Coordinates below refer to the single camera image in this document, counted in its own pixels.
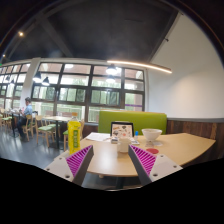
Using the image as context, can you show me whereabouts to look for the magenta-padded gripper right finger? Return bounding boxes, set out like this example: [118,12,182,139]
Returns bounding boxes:
[128,144,184,187]

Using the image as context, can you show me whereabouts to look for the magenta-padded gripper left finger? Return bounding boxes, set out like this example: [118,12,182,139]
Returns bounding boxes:
[43,144,95,187]

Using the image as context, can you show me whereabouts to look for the yellow drink bottle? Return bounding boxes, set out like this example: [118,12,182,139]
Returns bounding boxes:
[67,112,82,155]

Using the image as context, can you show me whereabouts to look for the flat round red coaster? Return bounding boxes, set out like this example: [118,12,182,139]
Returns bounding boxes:
[145,147,160,155]

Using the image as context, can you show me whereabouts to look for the white mug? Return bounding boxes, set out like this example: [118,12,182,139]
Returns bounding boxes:
[117,137,132,154]

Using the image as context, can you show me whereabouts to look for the white bowl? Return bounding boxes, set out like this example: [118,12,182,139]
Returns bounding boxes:
[141,128,163,142]

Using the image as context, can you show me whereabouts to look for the white paper sheet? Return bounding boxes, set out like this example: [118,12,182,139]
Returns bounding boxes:
[85,132,112,142]

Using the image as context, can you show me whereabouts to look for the black tablet with stickers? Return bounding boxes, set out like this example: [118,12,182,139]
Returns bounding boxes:
[110,121,135,139]

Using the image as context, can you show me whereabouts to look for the green bench backrest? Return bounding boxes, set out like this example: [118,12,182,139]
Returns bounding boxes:
[97,110,168,136]

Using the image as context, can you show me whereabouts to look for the wooden chairs with green seats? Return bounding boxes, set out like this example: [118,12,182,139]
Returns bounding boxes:
[0,108,84,151]

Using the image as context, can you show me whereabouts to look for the wooden dining table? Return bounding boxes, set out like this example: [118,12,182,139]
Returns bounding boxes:
[42,115,73,149]

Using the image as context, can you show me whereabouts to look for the person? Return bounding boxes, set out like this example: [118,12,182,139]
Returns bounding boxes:
[16,96,34,141]

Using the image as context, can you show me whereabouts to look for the curved linear ceiling light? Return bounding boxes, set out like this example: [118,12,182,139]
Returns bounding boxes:
[106,60,173,74]

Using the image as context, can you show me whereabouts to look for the black pendant lamps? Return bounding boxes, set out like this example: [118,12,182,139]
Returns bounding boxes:
[32,63,119,87]

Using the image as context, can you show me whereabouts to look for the dark-framed window wall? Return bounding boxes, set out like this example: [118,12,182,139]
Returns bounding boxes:
[0,61,147,124]

